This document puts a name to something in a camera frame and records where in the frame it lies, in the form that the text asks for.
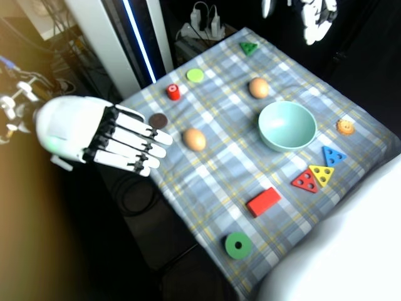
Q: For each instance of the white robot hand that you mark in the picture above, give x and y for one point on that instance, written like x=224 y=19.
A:
x=72 y=125
x=313 y=28

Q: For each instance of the brown egg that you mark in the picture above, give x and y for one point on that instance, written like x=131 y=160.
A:
x=258 y=88
x=194 y=140

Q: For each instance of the mint green bowl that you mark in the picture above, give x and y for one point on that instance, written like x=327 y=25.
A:
x=282 y=139

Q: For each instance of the green triangle block with holes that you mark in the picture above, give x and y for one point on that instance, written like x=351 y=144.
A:
x=249 y=48

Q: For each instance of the white pillar with blue light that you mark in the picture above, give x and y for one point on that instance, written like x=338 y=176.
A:
x=103 y=47

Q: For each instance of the brown toy sandwich cookie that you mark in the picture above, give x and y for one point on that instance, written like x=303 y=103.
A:
x=158 y=120

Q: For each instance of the white plug-in charger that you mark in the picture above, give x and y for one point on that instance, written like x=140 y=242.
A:
x=214 y=22
x=196 y=15

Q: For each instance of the tan toy butter cookie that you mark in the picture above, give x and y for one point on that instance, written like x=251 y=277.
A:
x=345 y=127

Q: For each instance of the red cylinder block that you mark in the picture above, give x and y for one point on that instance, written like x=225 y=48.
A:
x=173 y=92

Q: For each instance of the white power strip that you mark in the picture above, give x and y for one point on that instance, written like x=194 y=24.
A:
x=194 y=33

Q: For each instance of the lime green toy cookie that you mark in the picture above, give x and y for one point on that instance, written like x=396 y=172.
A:
x=195 y=75

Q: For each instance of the blue triangle block with holes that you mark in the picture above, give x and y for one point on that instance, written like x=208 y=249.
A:
x=332 y=156

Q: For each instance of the yellow triangle block with holes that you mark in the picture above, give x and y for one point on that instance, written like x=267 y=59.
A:
x=322 y=175

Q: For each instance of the red triangle block with holes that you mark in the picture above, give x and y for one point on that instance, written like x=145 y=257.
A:
x=305 y=182

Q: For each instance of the blue plaid cloth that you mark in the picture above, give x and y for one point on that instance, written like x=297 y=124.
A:
x=219 y=175

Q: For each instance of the red rectangular block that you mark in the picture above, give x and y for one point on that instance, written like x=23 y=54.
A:
x=263 y=202

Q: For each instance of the white rounded shell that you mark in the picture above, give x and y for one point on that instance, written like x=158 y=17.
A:
x=344 y=251

